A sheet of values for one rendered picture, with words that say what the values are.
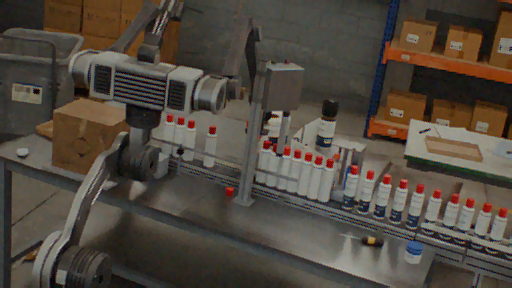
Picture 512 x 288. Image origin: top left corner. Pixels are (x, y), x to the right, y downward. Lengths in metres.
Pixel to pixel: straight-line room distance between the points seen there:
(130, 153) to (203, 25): 5.27
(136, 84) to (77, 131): 0.71
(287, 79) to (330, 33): 4.55
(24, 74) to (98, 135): 2.23
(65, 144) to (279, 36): 4.68
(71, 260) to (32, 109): 3.11
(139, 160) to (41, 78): 2.73
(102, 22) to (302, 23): 2.17
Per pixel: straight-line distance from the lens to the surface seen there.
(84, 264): 2.46
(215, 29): 7.88
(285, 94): 3.09
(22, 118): 5.53
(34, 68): 5.36
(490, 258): 3.18
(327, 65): 7.67
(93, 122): 3.22
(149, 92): 2.63
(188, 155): 3.48
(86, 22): 6.74
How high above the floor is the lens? 2.24
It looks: 21 degrees down
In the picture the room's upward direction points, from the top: 9 degrees clockwise
